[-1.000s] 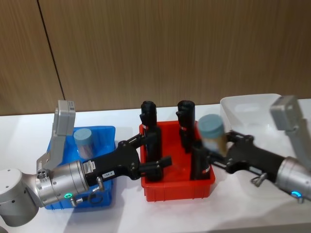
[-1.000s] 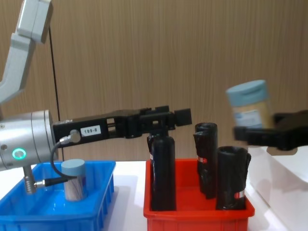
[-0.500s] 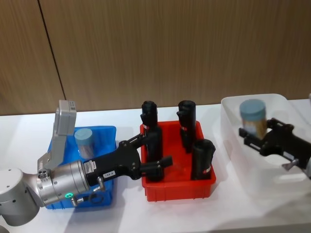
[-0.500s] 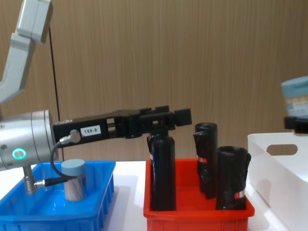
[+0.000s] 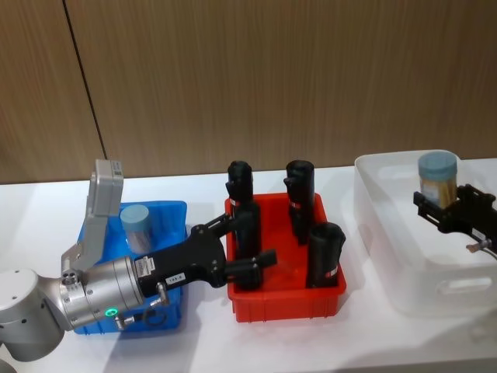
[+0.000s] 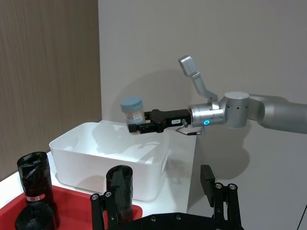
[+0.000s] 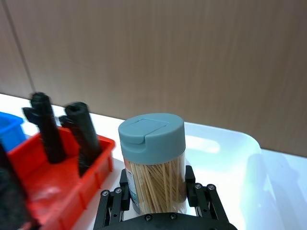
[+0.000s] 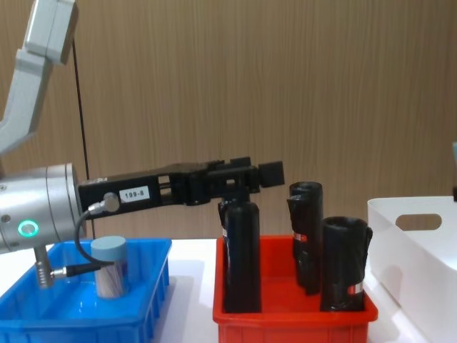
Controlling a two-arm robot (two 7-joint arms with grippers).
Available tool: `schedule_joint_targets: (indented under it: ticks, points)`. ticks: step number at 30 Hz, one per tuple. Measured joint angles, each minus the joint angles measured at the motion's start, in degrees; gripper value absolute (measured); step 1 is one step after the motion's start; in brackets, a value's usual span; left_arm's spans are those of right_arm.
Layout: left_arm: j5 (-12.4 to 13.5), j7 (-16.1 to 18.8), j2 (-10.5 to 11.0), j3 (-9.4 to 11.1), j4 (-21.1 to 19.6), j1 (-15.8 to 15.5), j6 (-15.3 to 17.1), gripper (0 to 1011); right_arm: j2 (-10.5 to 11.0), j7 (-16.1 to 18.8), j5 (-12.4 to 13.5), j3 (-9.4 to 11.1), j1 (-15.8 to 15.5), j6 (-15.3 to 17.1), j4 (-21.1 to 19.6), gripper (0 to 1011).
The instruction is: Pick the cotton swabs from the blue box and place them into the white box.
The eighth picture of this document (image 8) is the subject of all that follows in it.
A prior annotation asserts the dark gripper cable silver plug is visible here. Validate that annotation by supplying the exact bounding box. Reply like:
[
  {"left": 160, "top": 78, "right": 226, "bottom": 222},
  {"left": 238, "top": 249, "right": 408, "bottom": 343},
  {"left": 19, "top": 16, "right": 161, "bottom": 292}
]
[{"left": 49, "top": 192, "right": 121, "bottom": 279}]

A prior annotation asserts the thin black cable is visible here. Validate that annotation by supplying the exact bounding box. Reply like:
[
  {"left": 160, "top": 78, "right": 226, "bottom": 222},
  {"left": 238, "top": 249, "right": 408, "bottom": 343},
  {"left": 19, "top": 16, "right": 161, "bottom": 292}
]
[{"left": 72, "top": 37, "right": 96, "bottom": 241}]

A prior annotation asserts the cylinder can with grey-blue lid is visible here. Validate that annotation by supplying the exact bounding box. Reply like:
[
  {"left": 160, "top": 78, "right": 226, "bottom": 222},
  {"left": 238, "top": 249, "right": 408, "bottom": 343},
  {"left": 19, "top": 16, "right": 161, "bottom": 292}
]
[{"left": 89, "top": 235, "right": 130, "bottom": 299}]

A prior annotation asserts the blue plastic bin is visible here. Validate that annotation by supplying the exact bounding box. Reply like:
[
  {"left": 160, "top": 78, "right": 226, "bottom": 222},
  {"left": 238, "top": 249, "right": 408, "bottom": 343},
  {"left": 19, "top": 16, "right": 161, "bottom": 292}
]
[{"left": 0, "top": 237, "right": 174, "bottom": 343}]

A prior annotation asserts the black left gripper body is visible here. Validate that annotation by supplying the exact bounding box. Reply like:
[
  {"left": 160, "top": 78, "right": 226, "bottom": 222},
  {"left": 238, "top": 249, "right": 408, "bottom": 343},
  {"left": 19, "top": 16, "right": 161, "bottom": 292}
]
[{"left": 77, "top": 161, "right": 215, "bottom": 216}]

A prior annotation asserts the red plastic bin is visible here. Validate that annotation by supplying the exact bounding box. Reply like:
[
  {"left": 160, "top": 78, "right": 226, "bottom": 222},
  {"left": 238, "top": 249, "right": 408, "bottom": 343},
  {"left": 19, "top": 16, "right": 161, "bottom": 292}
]
[{"left": 212, "top": 234, "right": 379, "bottom": 343}]

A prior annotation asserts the black bag roll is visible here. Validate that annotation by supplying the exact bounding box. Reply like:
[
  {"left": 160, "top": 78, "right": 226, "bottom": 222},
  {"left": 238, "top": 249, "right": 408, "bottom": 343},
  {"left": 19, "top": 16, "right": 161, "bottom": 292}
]
[
  {"left": 286, "top": 181, "right": 324, "bottom": 297},
  {"left": 218, "top": 194, "right": 263, "bottom": 314},
  {"left": 319, "top": 215, "right": 373, "bottom": 313}
]

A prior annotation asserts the white plastic bin with handle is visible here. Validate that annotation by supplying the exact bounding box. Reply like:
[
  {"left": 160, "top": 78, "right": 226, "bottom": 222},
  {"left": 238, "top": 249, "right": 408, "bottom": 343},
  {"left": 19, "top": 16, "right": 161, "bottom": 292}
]
[{"left": 367, "top": 195, "right": 457, "bottom": 343}]

